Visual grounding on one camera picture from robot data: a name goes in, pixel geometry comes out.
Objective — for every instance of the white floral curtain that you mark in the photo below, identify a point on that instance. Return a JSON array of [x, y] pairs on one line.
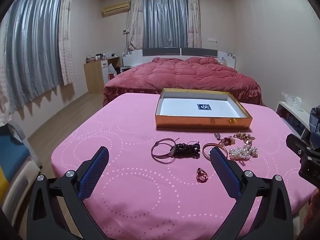
[[194, 17], [135, 20], [67, 37]]

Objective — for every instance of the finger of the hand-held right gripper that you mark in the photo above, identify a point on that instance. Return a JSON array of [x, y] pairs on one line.
[[295, 143]]

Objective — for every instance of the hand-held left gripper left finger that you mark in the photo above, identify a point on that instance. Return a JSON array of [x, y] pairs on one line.
[[93, 170]]

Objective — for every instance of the dark blue cloth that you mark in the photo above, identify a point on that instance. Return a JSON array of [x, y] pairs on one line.
[[315, 120]]

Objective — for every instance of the white bed headboard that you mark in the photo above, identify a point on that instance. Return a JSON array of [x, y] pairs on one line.
[[162, 52]]

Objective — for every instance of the white side cabinet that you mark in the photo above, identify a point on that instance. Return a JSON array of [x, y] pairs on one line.
[[287, 108]]

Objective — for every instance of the red and white bags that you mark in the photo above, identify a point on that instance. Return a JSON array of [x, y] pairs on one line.
[[112, 72]]

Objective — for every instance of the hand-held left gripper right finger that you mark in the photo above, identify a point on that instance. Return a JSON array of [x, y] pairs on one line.
[[223, 168]]

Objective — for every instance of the blue square sticker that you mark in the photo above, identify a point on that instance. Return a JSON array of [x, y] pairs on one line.
[[204, 107]]

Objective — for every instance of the large grey curtain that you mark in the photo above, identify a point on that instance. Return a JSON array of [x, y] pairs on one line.
[[32, 45]]

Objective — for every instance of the wooden desk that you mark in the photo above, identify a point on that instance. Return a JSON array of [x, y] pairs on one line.
[[93, 76]]

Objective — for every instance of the small purple pendant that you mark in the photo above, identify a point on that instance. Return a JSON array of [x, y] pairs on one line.
[[217, 136]]

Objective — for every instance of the clear plastic bag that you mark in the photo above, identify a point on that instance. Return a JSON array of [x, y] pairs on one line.
[[293, 101]]

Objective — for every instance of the red flower brooch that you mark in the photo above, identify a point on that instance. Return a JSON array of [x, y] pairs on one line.
[[226, 141]]

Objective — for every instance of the wall air conditioner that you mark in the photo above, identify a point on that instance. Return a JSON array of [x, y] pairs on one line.
[[116, 8]]

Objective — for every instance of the silver bangle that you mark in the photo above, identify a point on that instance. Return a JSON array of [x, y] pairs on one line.
[[160, 156]]

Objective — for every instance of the gold bangle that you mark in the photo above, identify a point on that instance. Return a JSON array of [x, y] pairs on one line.
[[205, 146]]

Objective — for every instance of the clutter of desk items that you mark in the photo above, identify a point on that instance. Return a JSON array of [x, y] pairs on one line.
[[100, 56]]

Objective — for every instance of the white nightstand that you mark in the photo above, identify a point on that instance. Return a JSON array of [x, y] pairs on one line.
[[125, 70]]

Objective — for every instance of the person's right forearm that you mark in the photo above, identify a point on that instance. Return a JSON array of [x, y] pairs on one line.
[[313, 208]]

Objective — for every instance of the blue and grey chair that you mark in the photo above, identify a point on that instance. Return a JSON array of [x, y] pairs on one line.
[[15, 152]]

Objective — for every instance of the white wall socket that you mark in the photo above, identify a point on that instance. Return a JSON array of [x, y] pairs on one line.
[[212, 40]]

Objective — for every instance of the wall control panel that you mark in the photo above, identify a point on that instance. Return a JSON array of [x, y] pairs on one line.
[[125, 31]]

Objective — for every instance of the golden shallow box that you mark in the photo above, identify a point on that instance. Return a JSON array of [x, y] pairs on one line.
[[190, 105]]

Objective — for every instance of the glass bedside lamp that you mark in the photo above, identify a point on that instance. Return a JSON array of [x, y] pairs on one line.
[[223, 61]]

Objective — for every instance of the bed with red duvet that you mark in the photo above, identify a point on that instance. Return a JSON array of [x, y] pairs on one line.
[[185, 76]]

